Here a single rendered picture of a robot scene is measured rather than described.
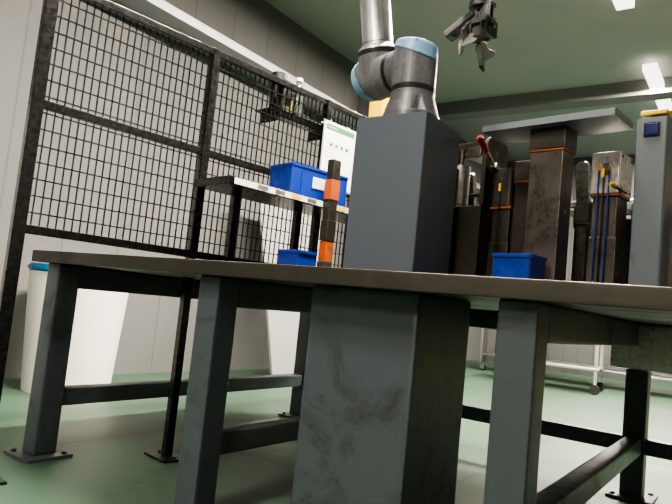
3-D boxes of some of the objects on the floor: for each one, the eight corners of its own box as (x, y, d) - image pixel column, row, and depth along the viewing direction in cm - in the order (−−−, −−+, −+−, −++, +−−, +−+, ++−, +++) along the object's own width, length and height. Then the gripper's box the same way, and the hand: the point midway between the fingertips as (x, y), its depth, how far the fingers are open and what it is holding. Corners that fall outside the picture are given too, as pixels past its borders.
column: (392, 603, 129) (420, 293, 135) (281, 556, 147) (310, 284, 153) (452, 562, 154) (474, 301, 160) (351, 526, 172) (373, 293, 178)
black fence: (397, 432, 312) (424, 137, 326) (-32, 489, 170) (47, -38, 184) (376, 426, 322) (403, 140, 335) (-47, 476, 180) (29, -24, 193)
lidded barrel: (73, 379, 374) (88, 269, 380) (139, 393, 348) (154, 275, 354) (-14, 385, 325) (5, 259, 331) (56, 402, 300) (75, 266, 305)
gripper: (478, -13, 189) (473, 48, 188) (508, 13, 204) (504, 70, 202) (454, -6, 195) (449, 54, 194) (485, 19, 210) (481, 75, 208)
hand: (469, 64), depth 200 cm, fingers open, 14 cm apart
